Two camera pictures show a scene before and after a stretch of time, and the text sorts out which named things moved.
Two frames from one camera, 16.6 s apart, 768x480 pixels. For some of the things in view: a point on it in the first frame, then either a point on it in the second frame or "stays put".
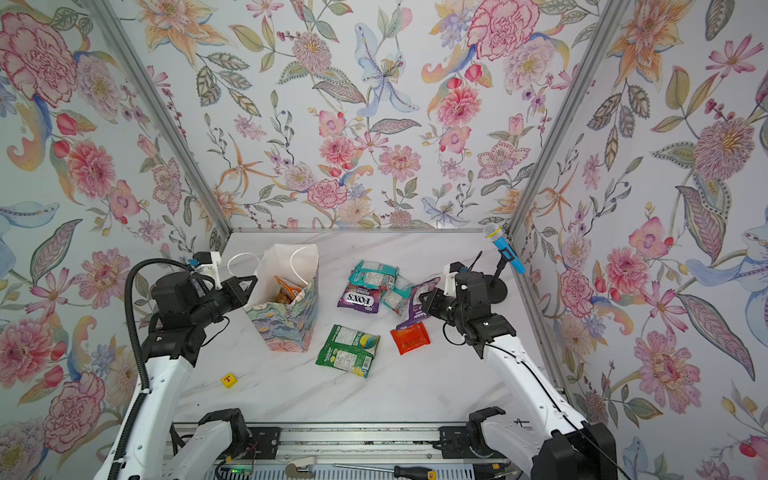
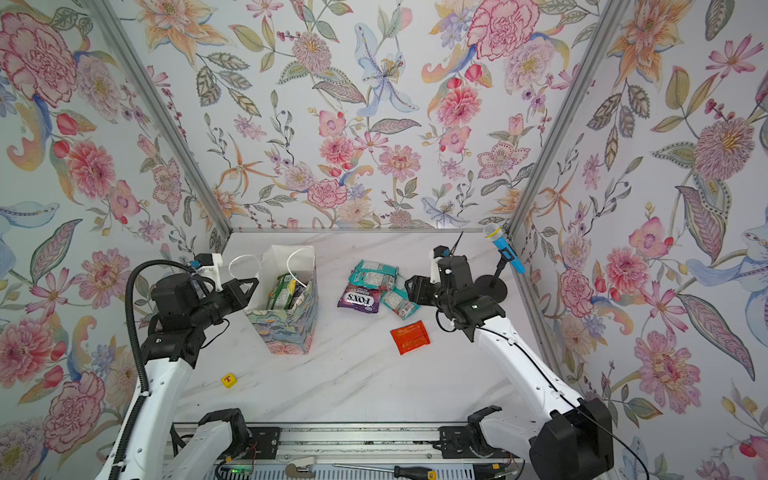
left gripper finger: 240,297 stays put
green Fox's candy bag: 348,350 -> 280,298
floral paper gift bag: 284,300 stays put
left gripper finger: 236,281 stays put
